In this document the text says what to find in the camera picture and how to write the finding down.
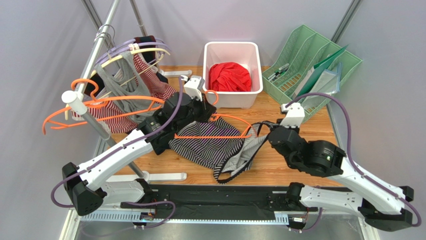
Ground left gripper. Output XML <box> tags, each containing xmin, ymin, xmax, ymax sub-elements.
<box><xmin>173</xmin><ymin>91</ymin><xmax>217</xmax><ymax>133</ymax></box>

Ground black white striped top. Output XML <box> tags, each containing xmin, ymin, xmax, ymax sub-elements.
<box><xmin>169</xmin><ymin>121</ymin><xmax>277</xmax><ymax>184</ymax></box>

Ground red tank top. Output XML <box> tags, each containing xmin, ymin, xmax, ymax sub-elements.
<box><xmin>208</xmin><ymin>62</ymin><xmax>252</xmax><ymax>92</ymax></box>

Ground grey garment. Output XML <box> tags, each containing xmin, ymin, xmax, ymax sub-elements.
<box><xmin>89</xmin><ymin>51</ymin><xmax>168</xmax><ymax>119</ymax></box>

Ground orange plastic hanger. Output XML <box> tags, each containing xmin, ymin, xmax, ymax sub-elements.
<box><xmin>41</xmin><ymin>78</ymin><xmax>165</xmax><ymax>135</ymax></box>

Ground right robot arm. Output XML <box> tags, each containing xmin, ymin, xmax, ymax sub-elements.
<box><xmin>267</xmin><ymin>126</ymin><xmax>414</xmax><ymax>232</ymax></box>

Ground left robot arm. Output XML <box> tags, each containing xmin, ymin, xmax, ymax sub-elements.
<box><xmin>62</xmin><ymin>93</ymin><xmax>217</xmax><ymax>216</ymax></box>

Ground red white striped top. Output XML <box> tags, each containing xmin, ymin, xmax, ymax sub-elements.
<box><xmin>88</xmin><ymin>43</ymin><xmax>176</xmax><ymax>134</ymax></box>

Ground white plastic basket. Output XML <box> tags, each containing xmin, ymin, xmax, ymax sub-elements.
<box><xmin>202</xmin><ymin>41</ymin><xmax>263</xmax><ymax>109</ymax></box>

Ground dark navy garment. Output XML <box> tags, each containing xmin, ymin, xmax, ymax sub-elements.
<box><xmin>83</xmin><ymin>35</ymin><xmax>170</xmax><ymax>96</ymax></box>

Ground pens in organizer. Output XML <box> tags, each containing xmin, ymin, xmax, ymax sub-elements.
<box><xmin>267</xmin><ymin>63</ymin><xmax>290</xmax><ymax>82</ymax></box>

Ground green file organizer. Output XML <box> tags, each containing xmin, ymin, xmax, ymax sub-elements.
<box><xmin>261</xmin><ymin>24</ymin><xmax>364</xmax><ymax>121</ymax></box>

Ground metal clothes rack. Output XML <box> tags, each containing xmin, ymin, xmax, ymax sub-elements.
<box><xmin>62</xmin><ymin>0</ymin><xmax>187</xmax><ymax>182</ymax></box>

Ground green folder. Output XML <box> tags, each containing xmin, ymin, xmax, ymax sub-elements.
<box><xmin>292</xmin><ymin>45</ymin><xmax>348</xmax><ymax>100</ymax></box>

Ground clear document pouch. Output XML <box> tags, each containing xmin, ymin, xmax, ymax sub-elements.
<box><xmin>301</xmin><ymin>62</ymin><xmax>343</xmax><ymax>110</ymax></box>

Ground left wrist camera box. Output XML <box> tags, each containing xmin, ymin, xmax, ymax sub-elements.
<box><xmin>179</xmin><ymin>75</ymin><xmax>205</xmax><ymax>102</ymax></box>

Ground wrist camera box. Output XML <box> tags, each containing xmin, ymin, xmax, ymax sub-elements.
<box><xmin>279</xmin><ymin>102</ymin><xmax>305</xmax><ymax>129</ymax></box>
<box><xmin>179</xmin><ymin>75</ymin><xmax>205</xmax><ymax>102</ymax></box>

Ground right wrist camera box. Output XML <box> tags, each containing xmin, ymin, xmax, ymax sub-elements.
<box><xmin>279</xmin><ymin>102</ymin><xmax>305</xmax><ymax>129</ymax></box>

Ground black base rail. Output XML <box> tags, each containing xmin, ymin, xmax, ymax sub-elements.
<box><xmin>119</xmin><ymin>184</ymin><xmax>319</xmax><ymax>222</ymax></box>

